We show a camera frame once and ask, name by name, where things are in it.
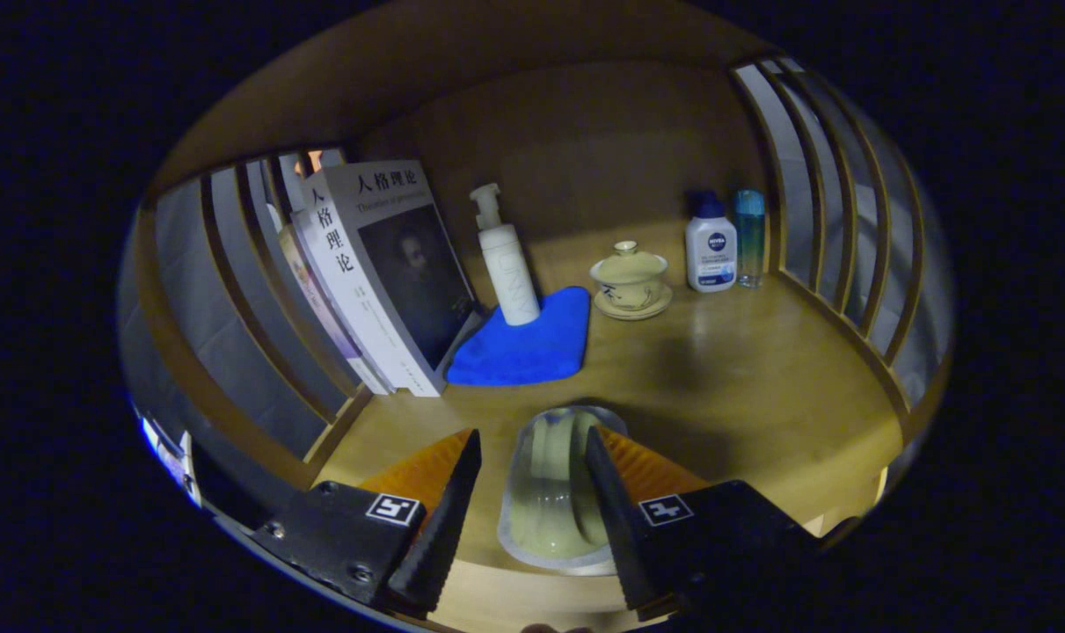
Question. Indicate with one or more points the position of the purple spine book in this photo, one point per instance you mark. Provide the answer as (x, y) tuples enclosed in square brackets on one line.
[(296, 264)]

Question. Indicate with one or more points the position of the wooden countertop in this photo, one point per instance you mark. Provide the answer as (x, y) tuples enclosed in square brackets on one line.
[(743, 387)]

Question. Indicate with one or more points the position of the cream saucer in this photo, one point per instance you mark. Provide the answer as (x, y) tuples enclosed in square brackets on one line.
[(655, 308)]

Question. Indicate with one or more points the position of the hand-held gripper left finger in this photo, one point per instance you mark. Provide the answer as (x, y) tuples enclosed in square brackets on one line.
[(448, 527)]

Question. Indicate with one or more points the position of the blue cloth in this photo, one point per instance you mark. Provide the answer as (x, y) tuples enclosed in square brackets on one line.
[(523, 352)]

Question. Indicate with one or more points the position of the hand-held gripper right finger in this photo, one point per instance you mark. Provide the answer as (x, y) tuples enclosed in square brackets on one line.
[(616, 527)]

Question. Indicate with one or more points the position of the white book with dark cover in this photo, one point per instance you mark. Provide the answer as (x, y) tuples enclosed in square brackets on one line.
[(356, 290)]

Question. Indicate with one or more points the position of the white lotion bottle blue cap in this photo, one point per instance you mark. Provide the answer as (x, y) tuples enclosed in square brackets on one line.
[(710, 255)]

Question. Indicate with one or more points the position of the wooden cabinet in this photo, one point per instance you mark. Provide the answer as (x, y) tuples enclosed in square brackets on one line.
[(585, 132)]

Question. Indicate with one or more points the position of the teal bottle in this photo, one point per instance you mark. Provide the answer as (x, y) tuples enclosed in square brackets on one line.
[(750, 237)]

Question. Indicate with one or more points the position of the white pump bottle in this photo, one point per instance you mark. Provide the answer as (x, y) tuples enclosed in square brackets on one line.
[(507, 272)]

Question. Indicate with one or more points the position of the cream lidded tea cup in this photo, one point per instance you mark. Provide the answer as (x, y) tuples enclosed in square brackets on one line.
[(629, 268)]

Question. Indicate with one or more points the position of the pale green item clear pack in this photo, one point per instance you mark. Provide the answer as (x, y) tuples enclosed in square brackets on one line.
[(550, 492)]

